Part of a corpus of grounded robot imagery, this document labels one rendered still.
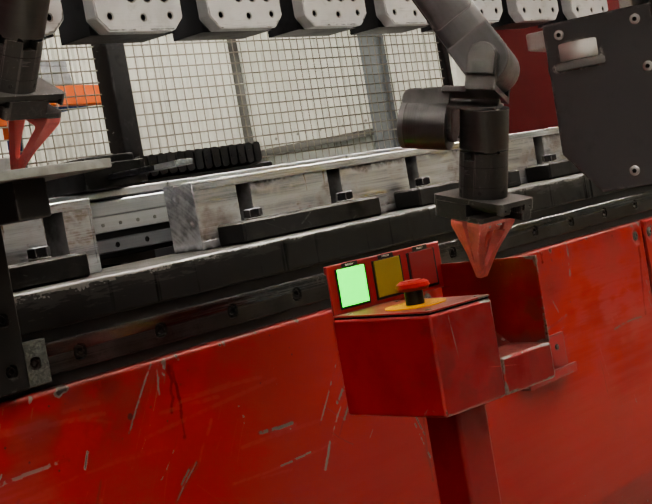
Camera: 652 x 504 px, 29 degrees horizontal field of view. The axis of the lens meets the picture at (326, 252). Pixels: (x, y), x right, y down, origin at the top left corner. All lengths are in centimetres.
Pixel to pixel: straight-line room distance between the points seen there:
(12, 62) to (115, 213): 71
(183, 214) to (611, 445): 96
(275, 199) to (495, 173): 47
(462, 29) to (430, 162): 69
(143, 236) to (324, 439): 49
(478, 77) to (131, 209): 72
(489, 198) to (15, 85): 55
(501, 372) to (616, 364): 91
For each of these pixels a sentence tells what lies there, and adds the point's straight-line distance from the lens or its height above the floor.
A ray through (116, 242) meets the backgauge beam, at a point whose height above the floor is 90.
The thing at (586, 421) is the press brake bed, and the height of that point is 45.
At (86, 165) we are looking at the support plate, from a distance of 129.
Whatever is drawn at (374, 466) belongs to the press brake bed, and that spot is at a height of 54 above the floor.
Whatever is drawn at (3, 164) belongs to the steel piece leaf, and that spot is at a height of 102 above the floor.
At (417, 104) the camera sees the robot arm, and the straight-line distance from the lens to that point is 148.
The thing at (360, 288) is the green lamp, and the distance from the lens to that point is 151.
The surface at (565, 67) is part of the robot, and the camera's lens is 117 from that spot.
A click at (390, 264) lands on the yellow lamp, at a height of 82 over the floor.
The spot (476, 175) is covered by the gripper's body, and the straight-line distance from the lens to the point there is 146.
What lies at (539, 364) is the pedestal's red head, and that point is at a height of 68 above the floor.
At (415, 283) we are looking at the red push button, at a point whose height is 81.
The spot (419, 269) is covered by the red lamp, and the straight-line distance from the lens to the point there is 158.
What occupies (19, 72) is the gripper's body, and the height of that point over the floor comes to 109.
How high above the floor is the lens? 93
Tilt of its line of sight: 3 degrees down
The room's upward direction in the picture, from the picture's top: 10 degrees counter-clockwise
